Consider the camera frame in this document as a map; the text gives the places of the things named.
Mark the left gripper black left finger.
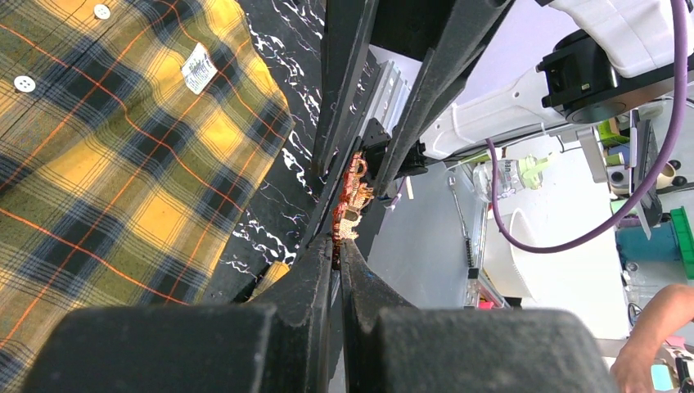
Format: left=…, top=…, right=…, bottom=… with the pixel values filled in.
left=21, top=235, right=332, bottom=392

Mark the aluminium frame rail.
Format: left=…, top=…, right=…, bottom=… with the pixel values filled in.
left=359, top=46, right=421, bottom=147

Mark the yellow plaid flannel shirt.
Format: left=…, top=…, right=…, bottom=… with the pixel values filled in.
left=1, top=1, right=293, bottom=392

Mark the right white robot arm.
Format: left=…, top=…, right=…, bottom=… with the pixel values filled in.
left=313, top=1, right=693, bottom=208

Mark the person's hand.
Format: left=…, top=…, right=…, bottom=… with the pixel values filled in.
left=610, top=346, right=656, bottom=393

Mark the white bucket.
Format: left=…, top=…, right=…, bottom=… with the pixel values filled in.
left=482, top=209, right=542, bottom=300

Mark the red gold brooch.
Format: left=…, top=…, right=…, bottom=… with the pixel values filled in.
left=331, top=151, right=374, bottom=249

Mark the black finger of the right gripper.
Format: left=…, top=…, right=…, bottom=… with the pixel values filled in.
left=300, top=1, right=378, bottom=250
left=374, top=1, right=513, bottom=195

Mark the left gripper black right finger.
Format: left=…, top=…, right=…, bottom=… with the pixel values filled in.
left=340, top=240, right=616, bottom=392

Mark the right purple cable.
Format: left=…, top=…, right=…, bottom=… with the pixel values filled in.
left=484, top=0, right=691, bottom=256

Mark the clear plastic bottle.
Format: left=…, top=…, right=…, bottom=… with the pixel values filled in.
left=472, top=153, right=557, bottom=203

